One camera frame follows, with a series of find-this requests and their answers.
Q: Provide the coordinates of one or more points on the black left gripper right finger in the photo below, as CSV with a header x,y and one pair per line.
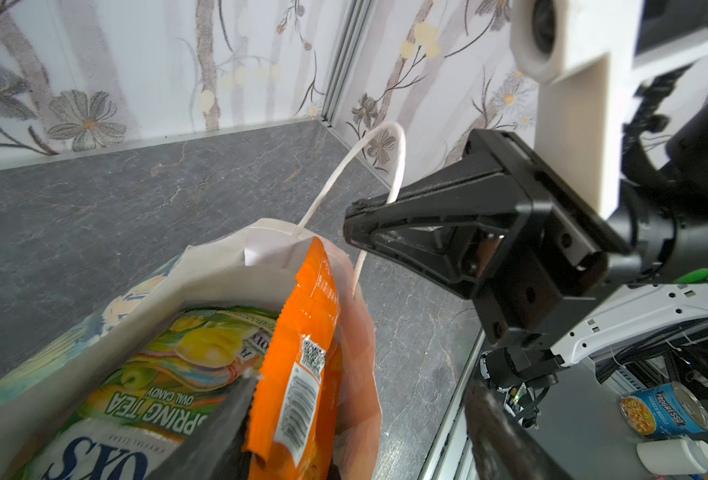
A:
x,y
499,444

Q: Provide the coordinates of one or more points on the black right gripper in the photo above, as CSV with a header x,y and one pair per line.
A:
x,y
559,259

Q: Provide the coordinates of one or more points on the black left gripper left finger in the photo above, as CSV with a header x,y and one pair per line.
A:
x,y
214,450

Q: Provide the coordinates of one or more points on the orange snack packet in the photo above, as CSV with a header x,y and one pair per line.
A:
x,y
292,420

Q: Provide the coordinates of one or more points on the green yellow Fox's candy bag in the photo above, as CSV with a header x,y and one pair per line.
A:
x,y
158,398

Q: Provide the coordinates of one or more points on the floral white paper bag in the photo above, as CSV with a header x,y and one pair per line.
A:
x,y
255,266

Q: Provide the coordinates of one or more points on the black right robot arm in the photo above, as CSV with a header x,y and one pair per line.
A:
x,y
662,215

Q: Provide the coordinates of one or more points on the blue Progresso soup can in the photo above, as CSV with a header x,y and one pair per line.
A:
x,y
665,411

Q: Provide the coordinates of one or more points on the white plastic bottle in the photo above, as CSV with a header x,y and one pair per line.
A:
x,y
680,456

